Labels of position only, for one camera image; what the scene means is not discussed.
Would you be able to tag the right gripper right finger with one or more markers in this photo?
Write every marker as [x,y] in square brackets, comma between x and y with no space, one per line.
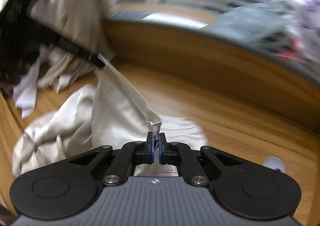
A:
[182,156]

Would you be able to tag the beige satin shirt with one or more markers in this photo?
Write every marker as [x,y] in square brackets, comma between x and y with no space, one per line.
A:
[111,113]

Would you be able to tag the white paper sheet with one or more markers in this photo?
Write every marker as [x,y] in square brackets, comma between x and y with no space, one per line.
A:
[161,18]

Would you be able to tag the clear plastic bag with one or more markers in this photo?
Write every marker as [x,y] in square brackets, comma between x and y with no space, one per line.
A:
[286,28]

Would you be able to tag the white garment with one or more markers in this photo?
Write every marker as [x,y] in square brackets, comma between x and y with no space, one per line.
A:
[25,93]

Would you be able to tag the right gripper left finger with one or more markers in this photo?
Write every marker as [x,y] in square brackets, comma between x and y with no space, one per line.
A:
[124,160]

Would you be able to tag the grey desk cable grommet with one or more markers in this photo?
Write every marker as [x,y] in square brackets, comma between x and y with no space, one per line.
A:
[275,163]

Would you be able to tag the beige garment pile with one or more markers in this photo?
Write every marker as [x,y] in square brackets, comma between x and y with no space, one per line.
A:
[82,22]

